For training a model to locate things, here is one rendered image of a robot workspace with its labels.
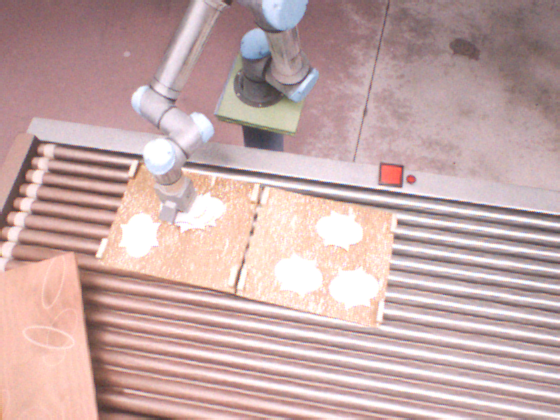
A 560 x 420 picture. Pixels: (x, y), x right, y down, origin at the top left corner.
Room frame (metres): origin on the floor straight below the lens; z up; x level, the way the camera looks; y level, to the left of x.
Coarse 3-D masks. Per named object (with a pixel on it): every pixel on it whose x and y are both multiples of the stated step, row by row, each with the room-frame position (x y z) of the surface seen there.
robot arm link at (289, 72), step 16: (240, 0) 0.87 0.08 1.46; (256, 0) 0.84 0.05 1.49; (272, 0) 0.82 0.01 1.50; (288, 0) 0.83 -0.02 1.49; (304, 0) 0.87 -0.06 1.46; (256, 16) 0.85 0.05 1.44; (272, 16) 0.81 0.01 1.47; (288, 16) 0.83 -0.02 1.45; (272, 32) 0.84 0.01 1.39; (288, 32) 0.87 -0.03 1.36; (272, 48) 0.89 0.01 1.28; (288, 48) 0.89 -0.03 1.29; (272, 64) 0.97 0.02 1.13; (288, 64) 0.90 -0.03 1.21; (304, 64) 0.95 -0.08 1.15; (272, 80) 0.96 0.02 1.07; (288, 80) 0.91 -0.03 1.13; (304, 80) 0.93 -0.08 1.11; (288, 96) 0.92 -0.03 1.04; (304, 96) 0.93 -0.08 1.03
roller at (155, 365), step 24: (96, 360) 0.15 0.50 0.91; (120, 360) 0.15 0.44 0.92; (144, 360) 0.15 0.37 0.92; (168, 360) 0.15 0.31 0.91; (216, 384) 0.09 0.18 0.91; (240, 384) 0.08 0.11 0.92; (264, 384) 0.08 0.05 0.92; (288, 384) 0.08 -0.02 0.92; (360, 408) 0.02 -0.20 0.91; (384, 408) 0.02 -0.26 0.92; (408, 408) 0.02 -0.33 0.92; (432, 408) 0.02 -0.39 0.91
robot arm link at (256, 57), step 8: (248, 32) 1.10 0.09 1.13; (256, 32) 1.10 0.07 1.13; (264, 32) 1.10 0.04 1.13; (248, 40) 1.07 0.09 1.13; (256, 40) 1.06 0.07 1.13; (264, 40) 1.06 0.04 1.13; (248, 48) 1.03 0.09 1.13; (256, 48) 1.03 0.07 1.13; (264, 48) 1.03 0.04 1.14; (248, 56) 1.02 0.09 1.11; (256, 56) 1.01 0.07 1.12; (264, 56) 1.01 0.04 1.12; (248, 64) 1.02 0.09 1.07; (256, 64) 1.01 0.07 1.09; (264, 64) 1.00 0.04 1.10; (248, 72) 1.03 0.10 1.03; (256, 72) 1.00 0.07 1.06; (264, 72) 0.98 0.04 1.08; (256, 80) 1.01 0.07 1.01; (264, 80) 1.02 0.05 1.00
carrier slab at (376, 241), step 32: (288, 192) 0.64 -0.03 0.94; (256, 224) 0.53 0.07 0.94; (288, 224) 0.53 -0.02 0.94; (384, 224) 0.53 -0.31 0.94; (256, 256) 0.43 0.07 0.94; (288, 256) 0.43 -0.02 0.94; (320, 256) 0.43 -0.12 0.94; (352, 256) 0.43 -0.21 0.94; (384, 256) 0.43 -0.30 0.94; (256, 288) 0.34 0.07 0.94; (320, 288) 0.34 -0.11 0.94; (384, 288) 0.33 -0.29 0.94; (352, 320) 0.24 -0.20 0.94
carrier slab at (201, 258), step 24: (144, 168) 0.73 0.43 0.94; (144, 192) 0.65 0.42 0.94; (216, 192) 0.64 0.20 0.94; (240, 192) 0.64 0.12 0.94; (120, 216) 0.57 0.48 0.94; (240, 216) 0.56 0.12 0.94; (120, 240) 0.49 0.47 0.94; (168, 240) 0.49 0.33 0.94; (192, 240) 0.49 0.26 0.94; (216, 240) 0.48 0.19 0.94; (240, 240) 0.48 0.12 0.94; (120, 264) 0.41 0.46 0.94; (144, 264) 0.41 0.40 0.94; (168, 264) 0.41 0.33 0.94; (192, 264) 0.41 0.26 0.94; (216, 264) 0.41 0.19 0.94; (240, 264) 0.41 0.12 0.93; (216, 288) 0.34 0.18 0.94
